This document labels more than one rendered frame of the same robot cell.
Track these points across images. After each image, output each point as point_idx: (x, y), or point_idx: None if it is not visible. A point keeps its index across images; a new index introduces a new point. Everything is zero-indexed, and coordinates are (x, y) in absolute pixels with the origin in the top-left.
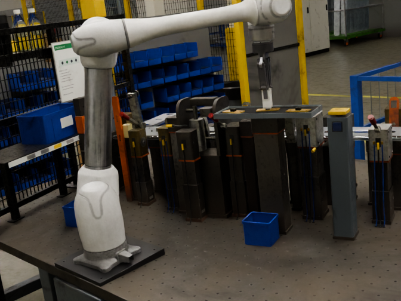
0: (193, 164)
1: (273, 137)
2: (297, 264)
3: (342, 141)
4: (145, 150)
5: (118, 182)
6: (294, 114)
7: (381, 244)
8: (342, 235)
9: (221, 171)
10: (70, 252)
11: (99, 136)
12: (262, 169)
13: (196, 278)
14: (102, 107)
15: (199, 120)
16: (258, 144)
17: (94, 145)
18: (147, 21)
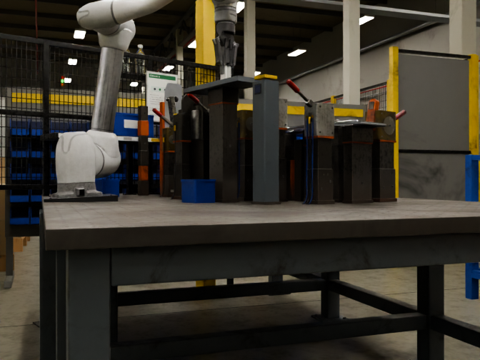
0: (181, 144)
1: (219, 106)
2: (190, 205)
3: (261, 103)
4: (174, 148)
5: (113, 146)
6: (228, 79)
7: (280, 206)
8: (258, 200)
9: (204, 155)
10: None
11: (101, 102)
12: (212, 138)
13: (107, 203)
14: (106, 78)
15: (197, 110)
16: (211, 114)
17: (96, 109)
18: (131, 1)
